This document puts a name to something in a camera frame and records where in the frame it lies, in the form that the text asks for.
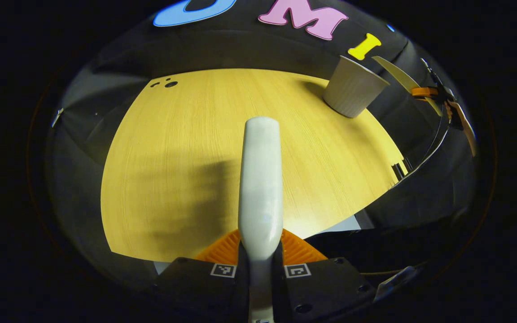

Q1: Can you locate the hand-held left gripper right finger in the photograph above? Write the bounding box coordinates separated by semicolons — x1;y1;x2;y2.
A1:
272;229;379;323

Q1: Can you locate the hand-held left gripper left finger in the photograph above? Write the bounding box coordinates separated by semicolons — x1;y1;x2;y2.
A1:
144;229;250;323

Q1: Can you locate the white plastic dustpan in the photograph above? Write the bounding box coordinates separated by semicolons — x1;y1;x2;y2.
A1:
372;56;444;118

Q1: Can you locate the white ribbed garbage bin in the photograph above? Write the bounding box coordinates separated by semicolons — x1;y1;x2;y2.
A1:
323;55;390;118

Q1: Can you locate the wooden desktop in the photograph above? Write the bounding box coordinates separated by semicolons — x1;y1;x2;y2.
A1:
101;68;406;263

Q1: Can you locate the black backdrop cloth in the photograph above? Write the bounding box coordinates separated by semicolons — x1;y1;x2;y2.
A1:
45;0;479;288

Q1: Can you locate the black cable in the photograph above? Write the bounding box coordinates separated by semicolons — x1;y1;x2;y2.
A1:
386;114;450;191

